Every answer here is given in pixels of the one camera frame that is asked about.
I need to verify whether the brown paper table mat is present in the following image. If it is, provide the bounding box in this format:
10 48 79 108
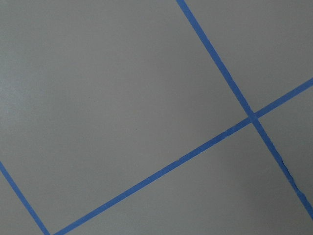
0 0 313 235

